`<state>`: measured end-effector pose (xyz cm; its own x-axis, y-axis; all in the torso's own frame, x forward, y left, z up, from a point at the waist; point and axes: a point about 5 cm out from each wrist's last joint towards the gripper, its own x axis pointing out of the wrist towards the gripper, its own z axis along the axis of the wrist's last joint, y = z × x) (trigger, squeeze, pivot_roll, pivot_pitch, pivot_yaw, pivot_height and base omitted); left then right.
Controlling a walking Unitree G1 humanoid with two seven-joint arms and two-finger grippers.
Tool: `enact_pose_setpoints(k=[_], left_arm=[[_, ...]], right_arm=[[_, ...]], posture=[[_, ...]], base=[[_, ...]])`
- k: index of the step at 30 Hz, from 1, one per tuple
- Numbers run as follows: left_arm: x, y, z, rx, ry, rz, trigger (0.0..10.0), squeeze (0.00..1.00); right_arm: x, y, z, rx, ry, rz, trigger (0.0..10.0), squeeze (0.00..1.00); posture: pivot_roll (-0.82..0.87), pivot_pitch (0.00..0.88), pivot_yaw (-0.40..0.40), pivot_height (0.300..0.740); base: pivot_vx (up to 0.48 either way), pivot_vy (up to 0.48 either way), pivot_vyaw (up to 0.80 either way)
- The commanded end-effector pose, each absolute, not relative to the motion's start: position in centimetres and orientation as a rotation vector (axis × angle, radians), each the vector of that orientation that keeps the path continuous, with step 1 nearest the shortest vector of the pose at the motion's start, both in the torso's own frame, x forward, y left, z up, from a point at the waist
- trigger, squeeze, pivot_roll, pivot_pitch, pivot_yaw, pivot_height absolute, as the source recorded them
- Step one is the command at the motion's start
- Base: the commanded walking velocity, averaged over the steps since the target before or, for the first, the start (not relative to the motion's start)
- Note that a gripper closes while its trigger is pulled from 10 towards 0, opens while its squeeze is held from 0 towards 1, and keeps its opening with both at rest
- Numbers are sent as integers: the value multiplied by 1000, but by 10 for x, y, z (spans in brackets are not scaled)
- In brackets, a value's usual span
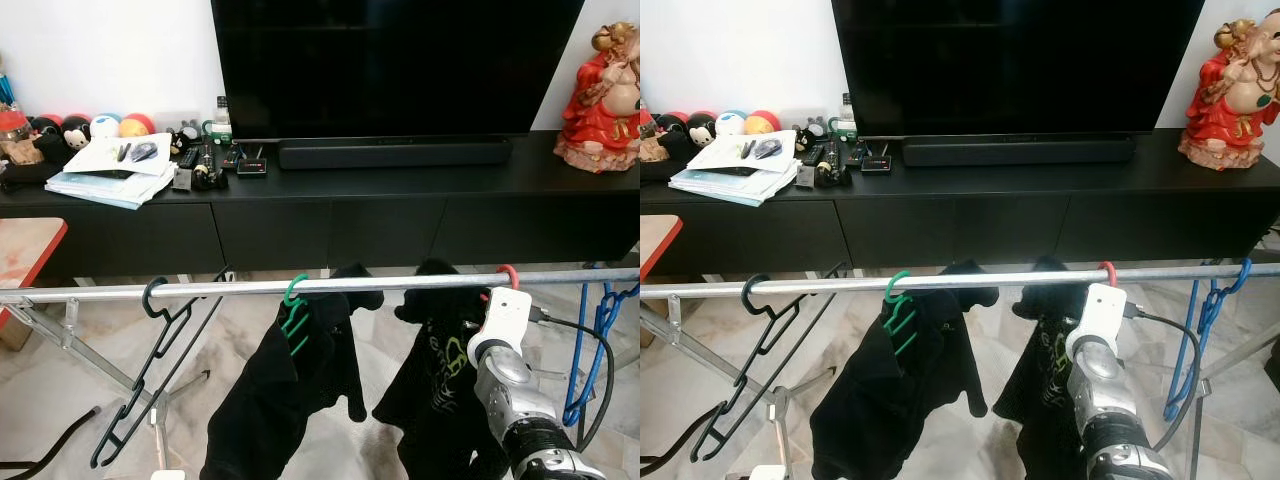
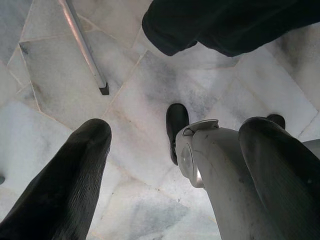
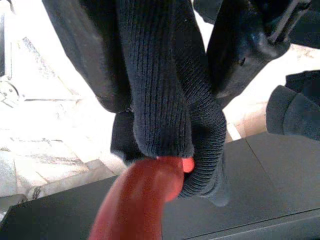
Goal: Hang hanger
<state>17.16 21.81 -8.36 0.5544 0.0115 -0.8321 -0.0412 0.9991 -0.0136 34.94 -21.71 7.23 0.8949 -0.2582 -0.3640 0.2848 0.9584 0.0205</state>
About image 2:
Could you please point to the silver clothes rack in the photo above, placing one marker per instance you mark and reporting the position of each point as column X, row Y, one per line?
column 82, row 42

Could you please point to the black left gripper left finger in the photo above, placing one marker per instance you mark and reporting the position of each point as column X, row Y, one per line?
column 62, row 180

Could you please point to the black robot foot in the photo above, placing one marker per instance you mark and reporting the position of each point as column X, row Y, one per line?
column 177, row 125
column 276, row 120

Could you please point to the black shirt with green logo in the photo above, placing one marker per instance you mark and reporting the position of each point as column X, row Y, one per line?
column 225, row 25

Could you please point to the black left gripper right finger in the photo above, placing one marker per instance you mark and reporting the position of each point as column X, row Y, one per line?
column 282, row 180

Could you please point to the black robot left foot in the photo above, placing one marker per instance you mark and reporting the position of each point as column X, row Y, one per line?
column 177, row 125

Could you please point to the black robot right foot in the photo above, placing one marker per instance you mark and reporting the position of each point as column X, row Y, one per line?
column 276, row 120

